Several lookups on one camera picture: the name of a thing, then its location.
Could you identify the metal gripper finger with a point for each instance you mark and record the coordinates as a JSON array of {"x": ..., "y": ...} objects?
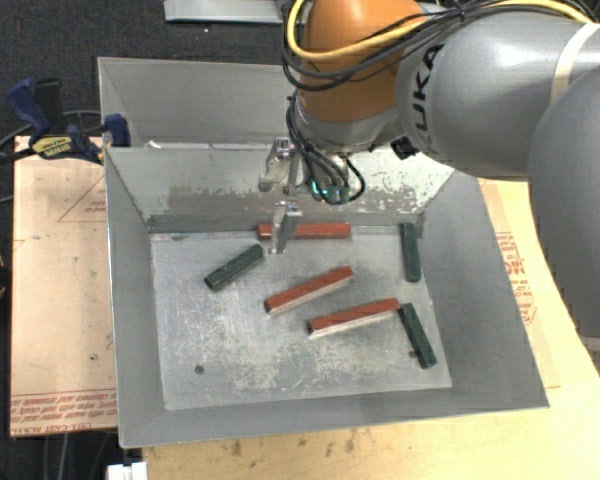
[
  {"x": 282, "y": 233},
  {"x": 272, "y": 170}
]

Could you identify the red-brown flat block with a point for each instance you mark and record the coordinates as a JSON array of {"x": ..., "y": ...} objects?
[
  {"x": 307, "y": 288},
  {"x": 320, "y": 231},
  {"x": 352, "y": 315}
]

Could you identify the dark green flat block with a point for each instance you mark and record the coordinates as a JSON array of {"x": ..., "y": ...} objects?
[
  {"x": 418, "y": 338},
  {"x": 232, "y": 268},
  {"x": 410, "y": 253}
]

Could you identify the grey metal bin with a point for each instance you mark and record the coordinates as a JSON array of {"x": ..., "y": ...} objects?
[{"x": 220, "y": 348}]

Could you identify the brown cardboard board red print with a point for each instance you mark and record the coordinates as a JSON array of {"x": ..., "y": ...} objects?
[{"x": 55, "y": 278}]

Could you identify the black cylinder on white bracket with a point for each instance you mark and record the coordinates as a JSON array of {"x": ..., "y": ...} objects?
[{"x": 404, "y": 148}]

